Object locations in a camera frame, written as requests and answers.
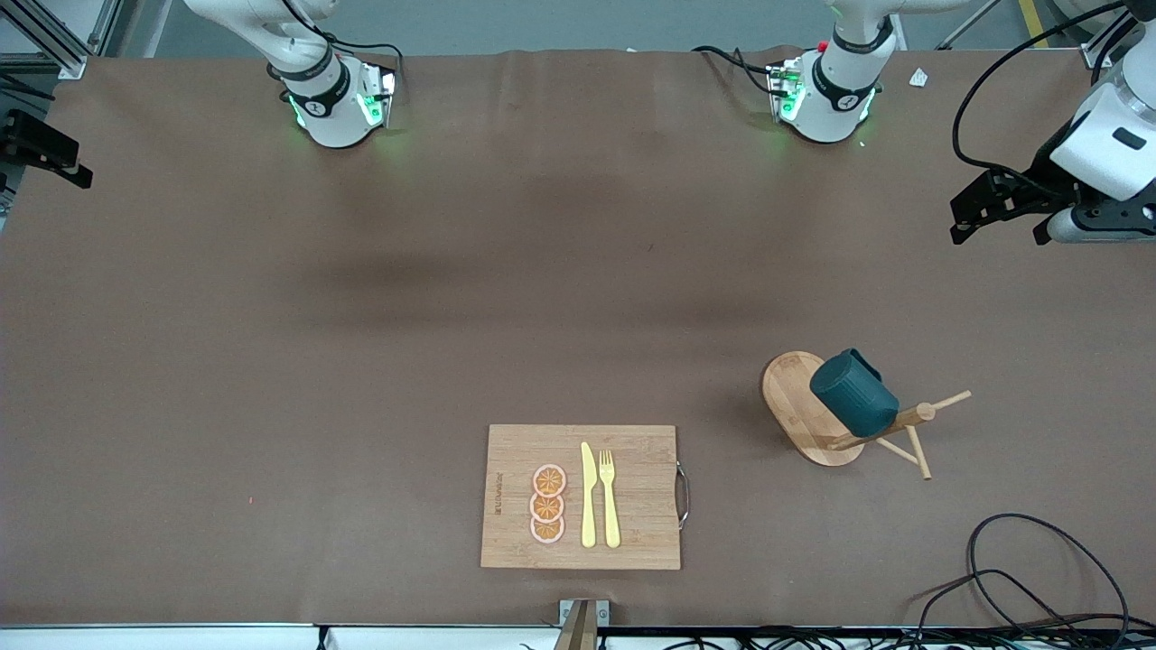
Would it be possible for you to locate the yellow plastic fork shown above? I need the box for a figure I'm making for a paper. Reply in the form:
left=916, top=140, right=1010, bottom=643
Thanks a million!
left=599, top=449, right=622, bottom=550

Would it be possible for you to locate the aluminium frame profile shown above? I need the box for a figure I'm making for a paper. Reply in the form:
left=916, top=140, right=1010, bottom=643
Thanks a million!
left=0, top=0, right=118, bottom=80

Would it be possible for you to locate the wooden cutting board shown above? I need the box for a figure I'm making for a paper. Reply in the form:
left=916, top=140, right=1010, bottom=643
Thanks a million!
left=480, top=423, right=692, bottom=571

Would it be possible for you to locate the metal base connector bracket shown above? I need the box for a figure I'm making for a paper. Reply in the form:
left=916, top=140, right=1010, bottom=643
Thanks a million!
left=768, top=56, right=806, bottom=123
left=357, top=61, right=398, bottom=129

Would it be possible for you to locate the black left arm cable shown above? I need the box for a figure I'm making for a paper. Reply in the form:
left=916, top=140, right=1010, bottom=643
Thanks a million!
left=953, top=0, right=1156, bottom=181

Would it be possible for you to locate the black loose cable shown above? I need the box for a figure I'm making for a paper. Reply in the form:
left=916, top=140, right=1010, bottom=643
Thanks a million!
left=917, top=567, right=1085, bottom=633
left=966, top=513, right=1132, bottom=633

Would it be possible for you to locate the yellow plastic knife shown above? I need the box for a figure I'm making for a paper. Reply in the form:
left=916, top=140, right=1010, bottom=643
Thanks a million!
left=580, top=441, right=598, bottom=549

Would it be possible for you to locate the wooden mug tree stand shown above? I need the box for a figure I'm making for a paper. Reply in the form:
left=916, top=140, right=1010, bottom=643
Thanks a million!
left=761, top=350, right=973, bottom=480

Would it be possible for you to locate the teal cup with handle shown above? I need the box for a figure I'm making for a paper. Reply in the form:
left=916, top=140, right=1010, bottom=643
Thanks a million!
left=809, top=348, right=900, bottom=434

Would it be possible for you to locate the metal camera post bracket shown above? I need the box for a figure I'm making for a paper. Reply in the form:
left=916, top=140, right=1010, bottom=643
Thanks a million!
left=558, top=599, right=611, bottom=650

